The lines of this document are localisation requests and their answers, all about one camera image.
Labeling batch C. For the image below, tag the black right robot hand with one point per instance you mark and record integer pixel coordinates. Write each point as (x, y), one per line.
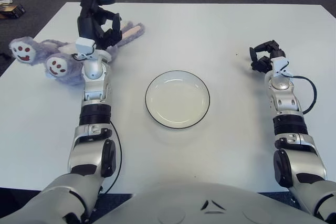
(265, 64)

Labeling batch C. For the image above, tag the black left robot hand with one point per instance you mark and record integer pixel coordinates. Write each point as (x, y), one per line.
(88, 24)

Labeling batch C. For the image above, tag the purple plush bunny doll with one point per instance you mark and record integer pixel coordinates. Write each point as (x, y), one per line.
(23, 51)

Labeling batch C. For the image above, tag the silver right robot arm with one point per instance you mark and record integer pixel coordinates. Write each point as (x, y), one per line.
(288, 124)

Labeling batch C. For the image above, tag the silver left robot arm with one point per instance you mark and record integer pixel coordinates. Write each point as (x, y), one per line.
(94, 98)

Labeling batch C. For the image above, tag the white plate with black rim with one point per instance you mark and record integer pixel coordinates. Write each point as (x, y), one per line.
(178, 100)

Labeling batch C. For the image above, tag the dark brown box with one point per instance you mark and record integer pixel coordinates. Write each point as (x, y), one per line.
(13, 11)

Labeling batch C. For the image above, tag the white crumpled paper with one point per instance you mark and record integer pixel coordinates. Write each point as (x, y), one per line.
(5, 1)

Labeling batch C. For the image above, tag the grey robot torso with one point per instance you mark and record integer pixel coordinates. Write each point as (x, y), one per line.
(183, 203)

